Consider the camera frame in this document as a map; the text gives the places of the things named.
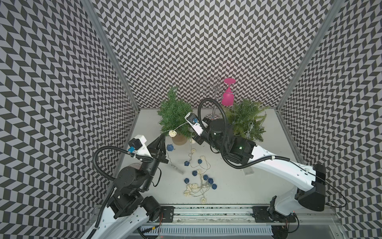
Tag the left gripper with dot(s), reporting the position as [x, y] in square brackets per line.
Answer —
[157, 148]

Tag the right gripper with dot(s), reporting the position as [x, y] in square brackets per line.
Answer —
[198, 138]

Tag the clear bulb string light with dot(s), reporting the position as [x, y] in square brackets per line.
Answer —
[251, 118]

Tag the blue and white ball garland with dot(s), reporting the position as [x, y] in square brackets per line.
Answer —
[193, 186]

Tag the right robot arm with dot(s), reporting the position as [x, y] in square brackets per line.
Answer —
[211, 125]

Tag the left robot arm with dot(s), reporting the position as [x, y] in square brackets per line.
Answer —
[125, 209]

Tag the dark green small christmas tree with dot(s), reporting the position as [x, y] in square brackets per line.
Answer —
[173, 123]

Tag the light green christmas tree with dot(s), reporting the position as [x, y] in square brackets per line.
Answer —
[232, 116]

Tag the clear glass dish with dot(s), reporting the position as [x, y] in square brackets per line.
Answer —
[135, 165]

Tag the garland battery box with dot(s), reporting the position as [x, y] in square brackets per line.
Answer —
[177, 169]

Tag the pink plastic wine glass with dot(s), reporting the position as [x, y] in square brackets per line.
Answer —
[228, 96]

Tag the clear battery box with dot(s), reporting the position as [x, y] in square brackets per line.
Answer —
[248, 171]

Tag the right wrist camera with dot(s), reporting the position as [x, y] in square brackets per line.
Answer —
[193, 121]

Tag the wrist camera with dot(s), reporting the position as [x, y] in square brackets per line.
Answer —
[137, 146]
[193, 121]

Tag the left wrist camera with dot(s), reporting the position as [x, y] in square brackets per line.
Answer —
[137, 146]

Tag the chrome wire glass rack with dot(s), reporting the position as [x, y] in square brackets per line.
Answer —
[210, 88]

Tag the metal front rail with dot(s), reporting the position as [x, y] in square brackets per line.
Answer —
[188, 215]

